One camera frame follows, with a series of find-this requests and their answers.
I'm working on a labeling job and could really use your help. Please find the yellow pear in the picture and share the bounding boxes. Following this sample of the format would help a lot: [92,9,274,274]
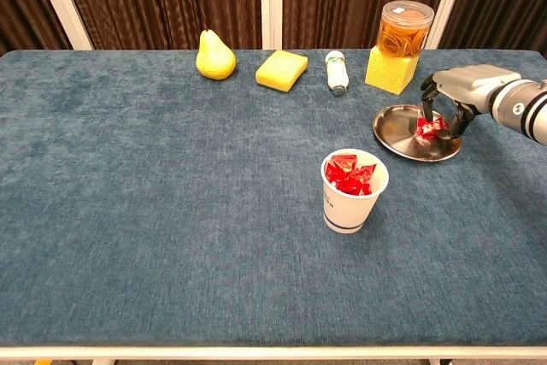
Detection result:
[195,25,237,81]

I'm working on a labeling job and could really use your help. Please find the white paper cup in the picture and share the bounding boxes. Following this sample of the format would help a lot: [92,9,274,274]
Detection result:
[320,147,391,235]

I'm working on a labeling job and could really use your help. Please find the small white bottle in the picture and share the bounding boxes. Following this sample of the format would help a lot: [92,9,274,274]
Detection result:
[324,50,350,97]

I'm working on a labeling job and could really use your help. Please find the clear jar of rubber bands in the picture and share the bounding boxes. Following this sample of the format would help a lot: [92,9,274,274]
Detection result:
[375,0,436,58]

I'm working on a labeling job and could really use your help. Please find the white table frame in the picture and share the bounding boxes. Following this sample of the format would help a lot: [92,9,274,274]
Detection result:
[0,344,547,365]

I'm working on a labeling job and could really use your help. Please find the blue table cloth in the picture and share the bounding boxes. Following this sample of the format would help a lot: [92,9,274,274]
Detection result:
[0,48,547,348]

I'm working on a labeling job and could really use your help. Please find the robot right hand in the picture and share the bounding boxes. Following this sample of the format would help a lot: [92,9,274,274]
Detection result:
[421,64,522,140]

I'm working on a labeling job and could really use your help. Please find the round metal plate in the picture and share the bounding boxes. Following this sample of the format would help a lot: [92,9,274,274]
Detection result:
[372,103,463,163]

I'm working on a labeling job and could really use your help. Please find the yellow sponge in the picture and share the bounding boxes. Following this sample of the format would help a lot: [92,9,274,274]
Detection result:
[255,49,309,93]

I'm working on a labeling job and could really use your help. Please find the yellow perforated block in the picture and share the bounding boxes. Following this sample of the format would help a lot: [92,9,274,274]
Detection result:
[364,44,420,96]

